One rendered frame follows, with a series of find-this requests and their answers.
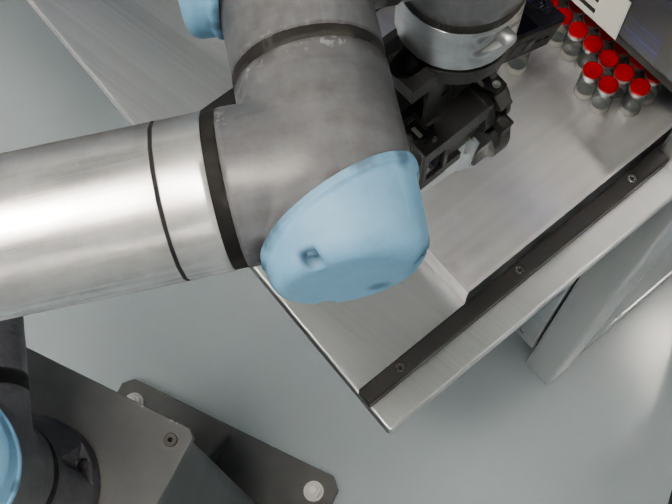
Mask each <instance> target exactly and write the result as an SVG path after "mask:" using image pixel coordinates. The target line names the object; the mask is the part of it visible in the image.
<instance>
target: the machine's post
mask: <svg viewBox="0 0 672 504"><path fill-rule="evenodd" d="M660 150H661V151H662V152H663V153H664V154H665V155H666V156H667V157H668V158H669V161H668V162H667V164H666V165H665V168H667V169H668V170H669V171H670V172H671V173H672V131H671V133H670V135H669V136H668V138H667V139H666V141H665V142H664V144H663V146H662V147H661V149H660ZM671 241H672V200H671V201H670V202H669V203H668V204H666V205H665V206H664V207H663V208H662V209H660V210H659V211H658V212H657V213H656V214H654V215H653V216H652V217H651V218H650V219H648V220H647V221H646V222H645V223H644V224H642V225H641V226H640V227H639V228H638V229H636V230H635V231H634V232H633V233H631V234H630V235H629V236H628V237H627V238H625V239H624V240H623V241H622V242H621V243H619V244H618V245H617V246H616V247H615V248H613V249H612V250H611V251H610V252H609V253H607V254H606V255H605V256H604V257H603V258H601V259H600V260H599V261H598V262H597V263H595V264H594V265H593V266H592V267H591V268H589V269H588V270H587V271H586V272H585V273H583V274H582V275H581V276H580V277H579V279H578V281H577V282H576V284H575V285H574V287H573V289H572V290H571V292H570V293H569V295H568V296H567V298H566V300H565V301H564V303H563V304H562V306H561V308H560V309H559V311H558V312H557V314H556V316H555V317H554V319H553V320H552V322H551V323H550V325H549V327H548V328H547V330H546V331H545V333H544V335H543V336H542V338H541V339H540V341H539V343H538V344H537V346H536V347H535V349H534V350H533V352H532V354H531V355H530V357H529V358H528V360H527V362H526V363H527V365H528V366H529V367H530V368H531V369H532V370H533V371H534V372H535V373H536V375H537V376H538V377H539V378H540V379H541V380H542V381H543V382H544V383H545V384H546V385H548V384H549V383H551V382H552V381H553V380H554V379H555V378H556V377H558V376H559V375H560V374H561V373H562V372H563V371H565V370H566V369H567V368H568V367H569V366H570V365H571V364H572V363H573V361H574V360H575V359H576V358H577V356H578V355H579V354H580V353H581V352H582V350H583V349H584V348H585V347H586V345H587V344H588V343H589V342H590V341H591V339H592V338H593V337H594V336H595V334H596V333H597V332H598V331H599V330H600V328H601V327H602V326H603V325H604V323H605V322H606V321H607V320H608V319H609V317H610V316H611V315H612V314H613V312H614V311H615V310H616V309H617V307H618V306H619V305H620V304H621V303H622V301H623V300H624V299H625V298H626V296H627V295H628V294H629V293H630V292H631V290H632V289H633V288H634V287H635V285H636V284H637V283H638V282H639V281H640V279H641V278H642V277H643V276H644V274H645V273H646V272H647V271H648V270H649V268H650V267H651V266H652V265H653V263H654V262H655V261H656V260H657V258H658V257H659V256H660V255H661V254H662V252H663V251H664V250H665V249H666V247H667V246H668V245H669V244H670V243H671Z"/></svg>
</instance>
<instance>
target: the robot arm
mask: <svg viewBox="0 0 672 504"><path fill-rule="evenodd" d="M178 2H179V6H180V10H181V13H182V17H183V20H184V23H185V26H186V28H187V30H188V32H189V33H190V34H191V35H192V36H194V37H196V38H199V39H208V38H215V37H217V38H219V39H220V40H224V42H225V47H226V52H227V57H228V62H229V67H230V72H231V77H232V84H233V90H234V95H235V100H236V104H232V105H226V106H221V107H217V108H215V109H213V110H208V111H204V112H202V111H201V112H200V111H197V112H193V113H188V114H183V115H178V116H174V117H169V118H164V119H159V120H155V121H150V122H145V123H140V124H136V125H131V126H126V127H122V128H117V129H112V130H107V131H103V132H98V133H93V134H88V135H84V136H79V137H74V138H70V139H65V140H60V141H55V142H51V143H46V144H41V145H36V146H32V147H27V148H22V149H17V150H13V151H8V152H3V153H0V504H98V501H99V496H100V486H101V480H100V471H99V466H98V462H97V459H96V457H95V454H94V452H93V450H92V448H91V447H90V445H89V444H88V442H87V441H86V440H85V439H84V437H83V436H82V435H81V434H80V433H78V432H77V431H76V430H75V429H73V428H72V427H70V426H69V425H67V424H65V423H64V422H62V421H60V420H58V419H55V418H52V417H49V416H45V415H39V414H32V413H31V401H30V389H29V377H28V365H27V353H26V341H25V329H24V317H23V316H26V315H31V314H35V313H40V312H45V311H50V310H54V309H59V308H64V307H68V306H73V305H78V304H82V303H87V302H92V301H97V300H101V299H106V298H111V297H115V296H120V295H125V294H129V293H134V292H139V291H144V290H148V289H153V288H158V287H162V286H167V285H172V284H176V283H181V282H186V281H191V280H195V279H200V278H205V277H209V276H214V275H219V274H223V273H228V272H233V271H236V270H237V269H242V268H247V267H250V268H252V267H256V266H261V265H262V268H263V270H264V271H265V272H266V273H267V274H268V278H269V282H270V284H271V286H272V288H273V289H274V291H275V292H276V293H277V294H278V295H280V296H281V297H283V298H285V299H287V300H290V301H293V302H297V303H304V304H318V303H321V302H326V301H334V302H336V303H338V302H345V301H350V300H355V299H359V298H363V297H366V296H370V295H373V294H376V293H379V292H381V291H384V290H386V289H388V288H390V287H392V286H394V285H396V284H398V283H400V282H401V281H403V280H405V279H406V278H407V277H409V276H410V275H411V274H412V273H413V272H415V271H416V269H417V268H418V267H419V266H420V265H421V263H422V262H423V260H424V258H425V256H426V254H427V250H428V248H429V246H430V236H429V231H428V226H427V221H426V216H425V211H424V206H423V201H422V196H421V192H423V191H426V190H428V189H429V188H431V187H432V186H434V185H435V184H437V183H438V182H440V181H441V180H443V179H444V178H445V177H447V176H448V175H450V174H451V173H453V172H460V171H464V170H466V169H468V168H471V167H473V166H474V165H476V164H477V163H478V162H480V161H481V160H482V159H484V158H485V157H494V156H495V155H496V154H497V153H499V152H500V151H501V150H503V149H504V148H505V147H506V146H507V145H508V143H509V140H510V129H511V126H512V125H513V124H514V122H513V120H512V119H511V118H510V117H509V116H508V115H507V114H508V113H509V112H510V109H511V103H512V102H513V101H512V99H511V97H510V91H509V89H508V87H507V83H506V82H505V81H504V80H503V79H502V78H501V77H500V76H499V75H498V74H497V71H498V70H499V68H500V66H501V65H502V64H503V63H506V62H508V61H510V60H513V59H515V58H517V57H519V56H522V55H524V54H526V53H528V52H531V51H533V50H535V49H538V48H540V47H542V46H544V45H547V43H548V42H549V41H550V39H551V38H552V37H553V35H554V34H555V33H556V31H557V30H558V28H559V27H560V26H561V24H562V23H563V22H564V20H565V16H564V15H563V14H562V13H561V12H560V11H559V10H558V9H557V8H556V7H555V6H554V3H553V2H552V1H551V0H178ZM388 6H395V21H394V23H395V26H396V29H397V37H395V38H394V39H393V40H391V41H390V42H389V43H387V44H386V45H384V43H383V39H382V35H381V31H380V27H379V23H378V19H377V15H376V11H375V9H378V8H384V7H388ZM427 170H428V171H429V173H428V174H427ZM419 174H420V176H419ZM418 176H419V182H418Z"/></svg>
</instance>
